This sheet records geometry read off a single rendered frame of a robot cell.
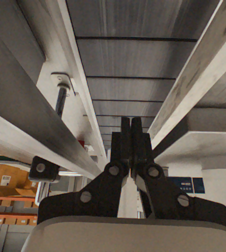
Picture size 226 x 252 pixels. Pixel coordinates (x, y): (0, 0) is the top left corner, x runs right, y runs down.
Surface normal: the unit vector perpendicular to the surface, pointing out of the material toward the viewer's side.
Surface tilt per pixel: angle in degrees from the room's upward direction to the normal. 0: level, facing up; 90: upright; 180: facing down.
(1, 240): 90
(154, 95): 0
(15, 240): 90
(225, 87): 0
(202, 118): 90
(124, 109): 0
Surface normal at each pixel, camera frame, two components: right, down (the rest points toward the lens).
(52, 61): -0.04, 0.92
